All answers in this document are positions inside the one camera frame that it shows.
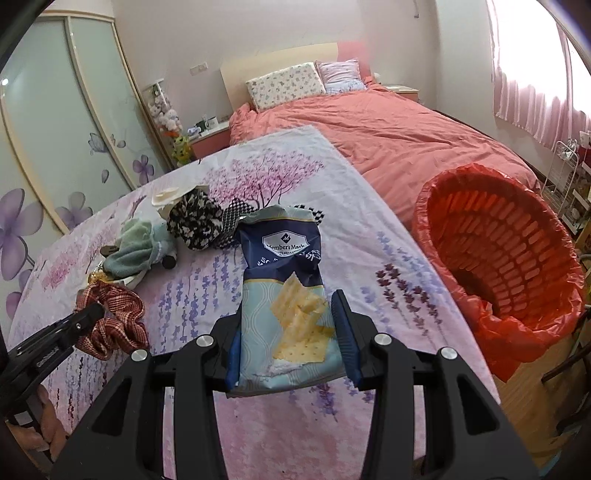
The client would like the floral white pillow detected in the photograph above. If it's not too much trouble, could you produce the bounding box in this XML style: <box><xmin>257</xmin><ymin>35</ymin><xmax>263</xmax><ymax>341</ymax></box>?
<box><xmin>245</xmin><ymin>62</ymin><xmax>327</xmax><ymax>112</ymax></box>

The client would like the beige nightstand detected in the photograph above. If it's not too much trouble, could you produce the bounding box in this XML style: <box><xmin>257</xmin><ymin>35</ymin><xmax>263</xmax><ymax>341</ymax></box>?
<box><xmin>383</xmin><ymin>84</ymin><xmax>420</xmax><ymax>105</ymax></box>

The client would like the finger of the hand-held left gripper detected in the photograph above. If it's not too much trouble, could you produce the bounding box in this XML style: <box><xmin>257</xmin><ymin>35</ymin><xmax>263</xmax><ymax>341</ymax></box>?
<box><xmin>9</xmin><ymin>302</ymin><xmax>106</xmax><ymax>357</ymax></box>

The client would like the pink striped pillow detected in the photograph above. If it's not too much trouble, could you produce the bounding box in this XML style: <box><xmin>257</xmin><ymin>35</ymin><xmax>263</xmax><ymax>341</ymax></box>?
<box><xmin>316</xmin><ymin>58</ymin><xmax>370</xmax><ymax>95</ymax></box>

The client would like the pink and white nightstand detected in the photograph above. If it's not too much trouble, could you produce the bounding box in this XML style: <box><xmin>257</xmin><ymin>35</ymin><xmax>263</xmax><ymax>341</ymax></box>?
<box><xmin>189</xmin><ymin>124</ymin><xmax>232</xmax><ymax>160</ymax></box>

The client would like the red plastic-lined trash basket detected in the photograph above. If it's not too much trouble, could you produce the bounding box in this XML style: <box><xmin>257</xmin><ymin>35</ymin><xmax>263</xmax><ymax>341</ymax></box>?
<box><xmin>411</xmin><ymin>165</ymin><xmax>587</xmax><ymax>382</ymax></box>

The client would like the black-white checkered cloth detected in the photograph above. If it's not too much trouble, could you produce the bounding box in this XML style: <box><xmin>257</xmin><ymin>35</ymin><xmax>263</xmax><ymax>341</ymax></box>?
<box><xmin>217</xmin><ymin>196</ymin><xmax>327</xmax><ymax>250</ymax></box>

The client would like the cream crumpled paper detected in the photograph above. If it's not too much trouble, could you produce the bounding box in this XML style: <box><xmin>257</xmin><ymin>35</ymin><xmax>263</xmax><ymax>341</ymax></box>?
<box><xmin>151</xmin><ymin>185</ymin><xmax>211</xmax><ymax>209</ymax></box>

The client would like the blue cracker snack bag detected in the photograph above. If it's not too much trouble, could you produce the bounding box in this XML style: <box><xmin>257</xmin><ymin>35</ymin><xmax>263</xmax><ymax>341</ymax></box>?
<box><xmin>228</xmin><ymin>205</ymin><xmax>345</xmax><ymax>398</ymax></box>

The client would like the pink curtain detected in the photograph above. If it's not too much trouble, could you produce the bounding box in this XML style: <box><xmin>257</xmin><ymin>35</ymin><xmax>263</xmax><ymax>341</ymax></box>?
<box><xmin>485</xmin><ymin>0</ymin><xmax>591</xmax><ymax>153</ymax></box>

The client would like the floral tree printed sheet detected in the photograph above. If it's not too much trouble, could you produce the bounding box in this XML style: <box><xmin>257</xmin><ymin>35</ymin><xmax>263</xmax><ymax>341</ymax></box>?
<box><xmin>7</xmin><ymin>124</ymin><xmax>502</xmax><ymax>480</ymax></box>

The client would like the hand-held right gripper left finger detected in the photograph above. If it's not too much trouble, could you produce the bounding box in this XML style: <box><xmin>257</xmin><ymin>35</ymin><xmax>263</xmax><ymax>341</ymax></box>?
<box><xmin>51</xmin><ymin>318</ymin><xmax>245</xmax><ymax>480</ymax></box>

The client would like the pink bed duvet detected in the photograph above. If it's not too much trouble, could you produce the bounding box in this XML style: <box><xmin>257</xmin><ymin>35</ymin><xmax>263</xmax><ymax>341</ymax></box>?
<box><xmin>228</xmin><ymin>78</ymin><xmax>544</xmax><ymax>228</ymax></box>

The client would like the beige and pink headboard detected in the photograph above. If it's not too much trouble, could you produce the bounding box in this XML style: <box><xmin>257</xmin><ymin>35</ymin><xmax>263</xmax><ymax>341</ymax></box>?
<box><xmin>219</xmin><ymin>41</ymin><xmax>373</xmax><ymax>86</ymax></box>

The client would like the red-brown striped cloth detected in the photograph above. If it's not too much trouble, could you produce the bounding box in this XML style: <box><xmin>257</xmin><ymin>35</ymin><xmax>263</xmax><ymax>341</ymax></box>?
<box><xmin>76</xmin><ymin>282</ymin><xmax>149</xmax><ymax>361</ymax></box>

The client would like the white wire rack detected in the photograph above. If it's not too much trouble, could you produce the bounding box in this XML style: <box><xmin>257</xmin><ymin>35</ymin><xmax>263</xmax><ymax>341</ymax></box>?
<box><xmin>540</xmin><ymin>138</ymin><xmax>591</xmax><ymax>232</ymax></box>

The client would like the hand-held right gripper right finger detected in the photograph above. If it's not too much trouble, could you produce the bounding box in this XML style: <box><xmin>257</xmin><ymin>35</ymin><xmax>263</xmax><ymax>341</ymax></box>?
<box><xmin>331</xmin><ymin>289</ymin><xmax>539</xmax><ymax>480</ymax></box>

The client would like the flower-printed sliding wardrobe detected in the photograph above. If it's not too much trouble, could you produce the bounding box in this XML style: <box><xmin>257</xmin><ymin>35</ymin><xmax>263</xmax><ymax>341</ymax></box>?
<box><xmin>0</xmin><ymin>14</ymin><xmax>170</xmax><ymax>324</ymax></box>

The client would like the clear plush toy display tower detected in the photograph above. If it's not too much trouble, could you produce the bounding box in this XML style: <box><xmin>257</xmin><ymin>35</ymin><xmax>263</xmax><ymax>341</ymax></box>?
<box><xmin>147</xmin><ymin>80</ymin><xmax>195</xmax><ymax>169</ymax></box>

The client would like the black floral cloth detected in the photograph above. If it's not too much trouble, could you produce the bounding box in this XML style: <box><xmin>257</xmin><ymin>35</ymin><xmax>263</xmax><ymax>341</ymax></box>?
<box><xmin>166</xmin><ymin>189</ymin><xmax>227</xmax><ymax>253</ymax></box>

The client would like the person's left hand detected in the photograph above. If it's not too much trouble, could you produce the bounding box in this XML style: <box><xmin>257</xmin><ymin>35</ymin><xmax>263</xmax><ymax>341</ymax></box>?
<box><xmin>8</xmin><ymin>382</ymin><xmax>68</xmax><ymax>459</ymax></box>

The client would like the green towel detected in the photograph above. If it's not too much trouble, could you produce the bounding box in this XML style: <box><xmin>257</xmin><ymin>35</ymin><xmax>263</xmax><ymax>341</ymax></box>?
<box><xmin>102</xmin><ymin>218</ymin><xmax>179</xmax><ymax>280</ymax></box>

